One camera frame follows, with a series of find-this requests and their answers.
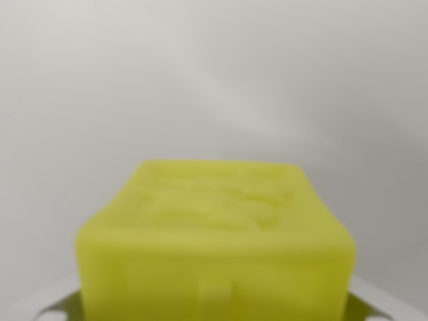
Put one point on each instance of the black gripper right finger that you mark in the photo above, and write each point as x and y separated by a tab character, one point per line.
368	307

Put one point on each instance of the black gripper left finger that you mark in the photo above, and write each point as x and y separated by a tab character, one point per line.
61	306

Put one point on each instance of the yellow cube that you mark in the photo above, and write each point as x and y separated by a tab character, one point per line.
214	240

